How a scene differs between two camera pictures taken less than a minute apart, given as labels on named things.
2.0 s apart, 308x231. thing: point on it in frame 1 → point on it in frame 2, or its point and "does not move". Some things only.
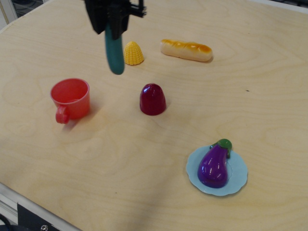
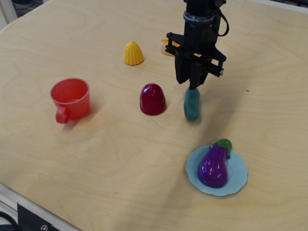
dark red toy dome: [152, 100] does not move
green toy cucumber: [114, 50] → [192, 104]
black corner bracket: [32, 221] does not move
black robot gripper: [98, 10] → [196, 53]
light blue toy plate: [237, 172] does not move
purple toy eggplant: [212, 169] does not move
